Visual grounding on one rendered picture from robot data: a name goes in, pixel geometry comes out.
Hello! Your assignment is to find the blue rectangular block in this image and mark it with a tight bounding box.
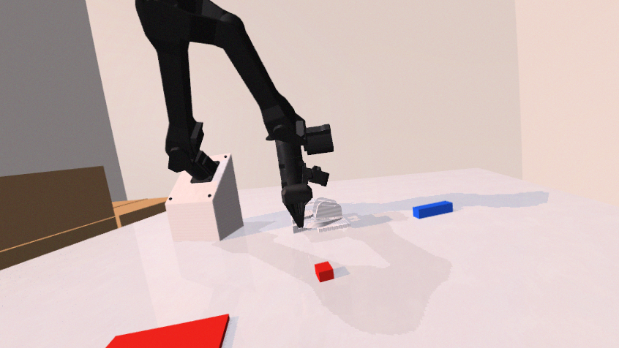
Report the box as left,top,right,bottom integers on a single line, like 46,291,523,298
413,201,453,219

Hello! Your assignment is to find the red cube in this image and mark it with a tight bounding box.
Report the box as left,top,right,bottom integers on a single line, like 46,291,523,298
315,261,334,282

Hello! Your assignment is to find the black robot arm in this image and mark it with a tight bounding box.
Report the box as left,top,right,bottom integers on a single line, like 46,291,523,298
135,0,334,184

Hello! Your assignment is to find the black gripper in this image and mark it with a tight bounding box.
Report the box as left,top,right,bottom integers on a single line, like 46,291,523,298
278,156,313,228

